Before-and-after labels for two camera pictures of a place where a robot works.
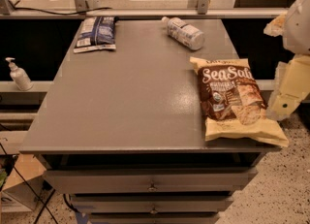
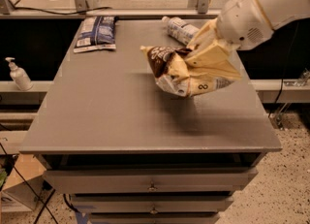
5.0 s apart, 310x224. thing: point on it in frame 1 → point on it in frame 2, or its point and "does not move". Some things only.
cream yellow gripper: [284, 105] → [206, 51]
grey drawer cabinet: [123, 131] does not move
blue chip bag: [97, 33] does not move
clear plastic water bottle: [184, 33] does not move
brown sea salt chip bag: [233, 106] → [171, 73]
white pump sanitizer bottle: [19, 76] does not move
